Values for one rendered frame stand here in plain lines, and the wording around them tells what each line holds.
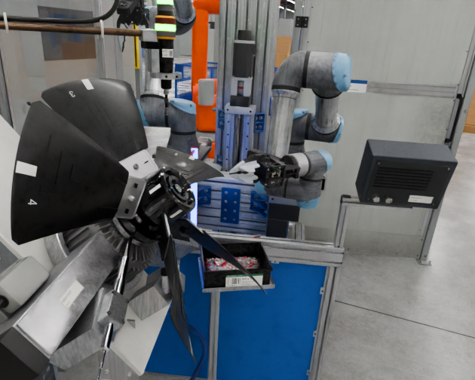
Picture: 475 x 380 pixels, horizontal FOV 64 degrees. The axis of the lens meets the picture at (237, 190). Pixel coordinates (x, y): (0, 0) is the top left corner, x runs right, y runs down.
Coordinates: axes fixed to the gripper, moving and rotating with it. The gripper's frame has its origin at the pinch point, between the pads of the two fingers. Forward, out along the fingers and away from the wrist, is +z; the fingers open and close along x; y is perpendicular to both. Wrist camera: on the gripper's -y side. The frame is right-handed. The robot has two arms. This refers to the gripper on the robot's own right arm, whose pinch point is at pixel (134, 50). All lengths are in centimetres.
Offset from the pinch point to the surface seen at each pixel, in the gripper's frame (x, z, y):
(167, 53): -26, -2, -52
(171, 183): -29, 24, -61
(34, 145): -13, 11, -84
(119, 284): -24, 38, -80
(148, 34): -22, -6, -54
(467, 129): -445, 139, 647
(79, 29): -11, -6, -61
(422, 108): -151, 31, 128
